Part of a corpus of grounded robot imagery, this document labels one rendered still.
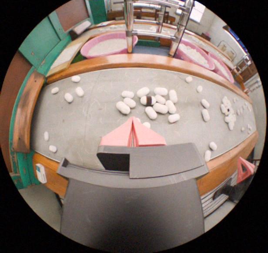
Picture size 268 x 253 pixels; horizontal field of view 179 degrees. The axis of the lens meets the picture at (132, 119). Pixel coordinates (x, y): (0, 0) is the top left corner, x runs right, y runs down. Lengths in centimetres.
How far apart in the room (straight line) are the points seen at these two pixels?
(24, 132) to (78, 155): 23
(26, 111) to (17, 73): 17
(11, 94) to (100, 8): 264
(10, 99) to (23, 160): 23
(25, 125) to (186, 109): 52
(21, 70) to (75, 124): 36
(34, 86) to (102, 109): 30
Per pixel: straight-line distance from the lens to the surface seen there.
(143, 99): 20
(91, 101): 25
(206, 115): 28
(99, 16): 284
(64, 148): 28
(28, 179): 47
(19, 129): 38
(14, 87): 44
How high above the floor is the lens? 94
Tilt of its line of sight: 76 degrees down
